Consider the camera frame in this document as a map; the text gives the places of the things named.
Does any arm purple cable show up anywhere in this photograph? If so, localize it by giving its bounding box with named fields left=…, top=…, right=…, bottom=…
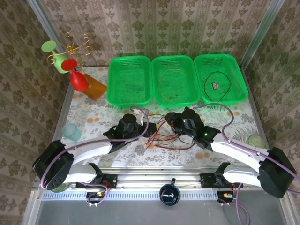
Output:
left=192, top=103, right=300, bottom=225
left=40, top=105, right=150, bottom=207

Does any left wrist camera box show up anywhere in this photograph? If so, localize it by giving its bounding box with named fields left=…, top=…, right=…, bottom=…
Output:
left=130, top=106, right=150, bottom=126

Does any light green plastic cup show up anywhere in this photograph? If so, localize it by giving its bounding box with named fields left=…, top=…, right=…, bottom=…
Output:
left=247, top=134, right=267, bottom=149

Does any aluminium frame rail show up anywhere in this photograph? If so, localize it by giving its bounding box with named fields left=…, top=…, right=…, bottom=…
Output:
left=35, top=166, right=290, bottom=191

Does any floral table cloth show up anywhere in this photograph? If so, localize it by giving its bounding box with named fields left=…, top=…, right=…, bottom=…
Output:
left=56, top=66, right=270, bottom=168

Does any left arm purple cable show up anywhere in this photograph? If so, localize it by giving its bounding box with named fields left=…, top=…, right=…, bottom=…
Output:
left=40, top=105, right=150, bottom=207

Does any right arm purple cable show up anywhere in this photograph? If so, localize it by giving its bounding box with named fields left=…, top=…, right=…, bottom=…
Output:
left=192, top=103, right=300, bottom=225

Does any green plastic wine glass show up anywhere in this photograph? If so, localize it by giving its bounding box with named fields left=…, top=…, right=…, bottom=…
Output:
left=41, top=40, right=71, bottom=75

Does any aluminium frame post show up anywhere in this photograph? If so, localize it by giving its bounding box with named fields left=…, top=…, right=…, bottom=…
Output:
left=239, top=0, right=286, bottom=69
left=26, top=0, right=71, bottom=62

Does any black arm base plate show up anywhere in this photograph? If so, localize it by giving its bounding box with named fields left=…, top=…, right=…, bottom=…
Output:
left=200, top=173, right=244, bottom=189
left=76, top=173, right=118, bottom=189

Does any aluminium side rail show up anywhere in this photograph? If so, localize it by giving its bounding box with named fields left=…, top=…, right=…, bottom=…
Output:
left=240, top=67, right=278, bottom=171
left=44, top=81, right=74, bottom=172

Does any light blue plastic cup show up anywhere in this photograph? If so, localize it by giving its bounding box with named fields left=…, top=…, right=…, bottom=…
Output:
left=61, top=123, right=83, bottom=143

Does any black cable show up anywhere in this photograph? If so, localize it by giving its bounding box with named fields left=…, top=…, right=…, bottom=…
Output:
left=203, top=71, right=232, bottom=101

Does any green plastic basket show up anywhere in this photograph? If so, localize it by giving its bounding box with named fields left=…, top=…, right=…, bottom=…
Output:
left=106, top=55, right=152, bottom=110
left=194, top=53, right=249, bottom=107
left=151, top=55, right=201, bottom=109

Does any wire pile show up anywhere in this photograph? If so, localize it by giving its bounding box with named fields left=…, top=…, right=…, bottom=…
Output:
left=156, top=134, right=196, bottom=149

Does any yellow cable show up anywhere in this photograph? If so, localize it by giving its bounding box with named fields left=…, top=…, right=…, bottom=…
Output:
left=158, top=69, right=188, bottom=103
left=158, top=137, right=178, bottom=144

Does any leaf pattern bowl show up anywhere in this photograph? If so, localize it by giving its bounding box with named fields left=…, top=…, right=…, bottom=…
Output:
left=50, top=182, right=72, bottom=194

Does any brown wooden rack base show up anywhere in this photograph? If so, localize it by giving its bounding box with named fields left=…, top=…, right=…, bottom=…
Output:
left=81, top=74, right=108, bottom=102

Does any white slotted cable duct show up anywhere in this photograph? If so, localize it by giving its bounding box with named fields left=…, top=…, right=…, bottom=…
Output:
left=41, top=191, right=220, bottom=201

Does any red plastic wine glass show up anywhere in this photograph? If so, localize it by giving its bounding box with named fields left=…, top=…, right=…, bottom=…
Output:
left=61, top=58, right=90, bottom=92

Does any gold wire glass rack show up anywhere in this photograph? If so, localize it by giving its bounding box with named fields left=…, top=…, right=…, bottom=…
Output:
left=46, top=31, right=93, bottom=73

